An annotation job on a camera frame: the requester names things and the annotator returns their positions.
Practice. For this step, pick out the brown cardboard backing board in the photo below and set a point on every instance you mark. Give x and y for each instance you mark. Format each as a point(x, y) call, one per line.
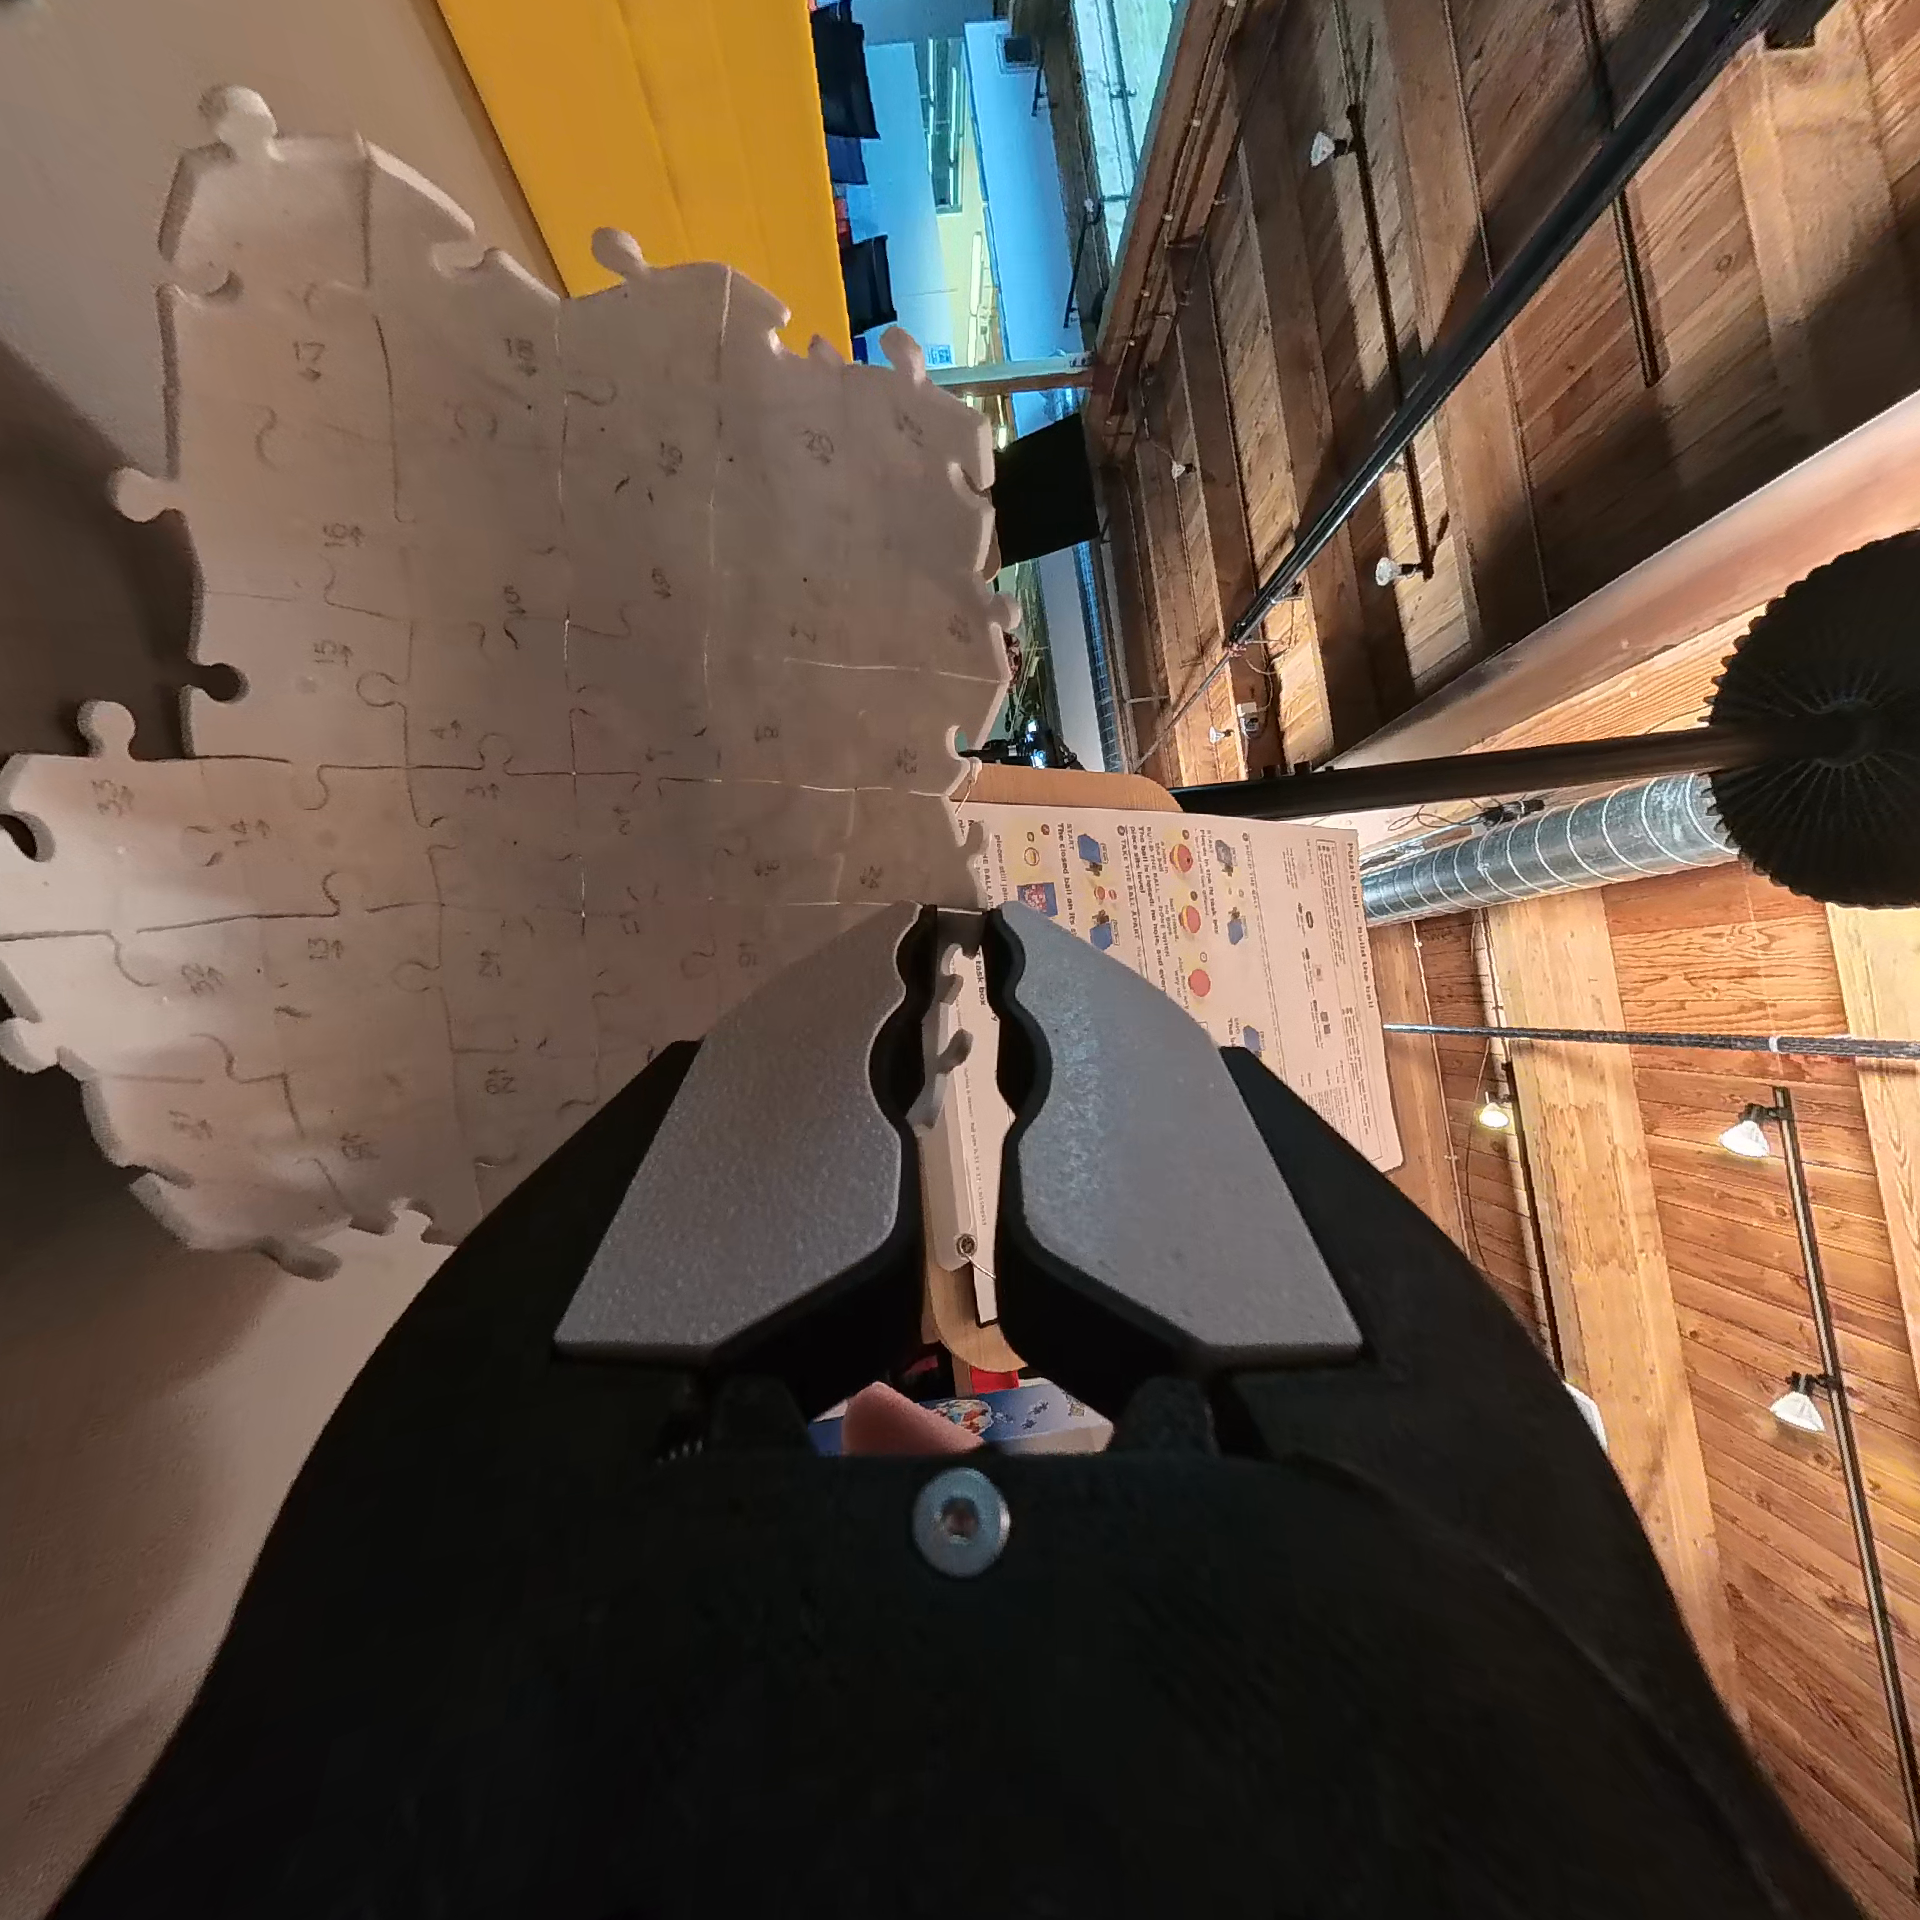
point(1081, 789)

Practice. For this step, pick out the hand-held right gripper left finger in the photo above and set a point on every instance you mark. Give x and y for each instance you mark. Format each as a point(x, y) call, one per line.
point(734, 1171)

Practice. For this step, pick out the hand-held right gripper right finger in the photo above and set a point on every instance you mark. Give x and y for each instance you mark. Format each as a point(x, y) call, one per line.
point(1171, 1201)

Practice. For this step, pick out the black ribbed disc on pole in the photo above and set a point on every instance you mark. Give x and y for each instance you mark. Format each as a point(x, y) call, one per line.
point(1831, 720)

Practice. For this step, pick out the printed instruction sheet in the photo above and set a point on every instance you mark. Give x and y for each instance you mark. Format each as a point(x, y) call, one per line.
point(1275, 931)

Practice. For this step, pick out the blue puzzle box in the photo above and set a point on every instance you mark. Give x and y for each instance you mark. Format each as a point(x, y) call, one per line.
point(1034, 1423)

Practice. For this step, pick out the black square panel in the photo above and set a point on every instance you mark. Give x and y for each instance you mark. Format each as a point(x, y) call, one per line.
point(1051, 488)

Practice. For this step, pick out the black ceiling track rail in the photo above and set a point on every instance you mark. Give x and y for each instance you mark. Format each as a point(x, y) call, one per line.
point(1500, 300)

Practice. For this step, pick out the assembled jigsaw puzzle sheet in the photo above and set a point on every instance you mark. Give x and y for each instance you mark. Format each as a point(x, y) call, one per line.
point(524, 600)

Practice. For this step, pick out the yellow wall panel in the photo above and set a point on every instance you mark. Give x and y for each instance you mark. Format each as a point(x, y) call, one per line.
point(674, 121)

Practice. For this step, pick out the silver ventilation duct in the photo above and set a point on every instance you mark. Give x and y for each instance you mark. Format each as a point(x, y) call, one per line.
point(1560, 849)

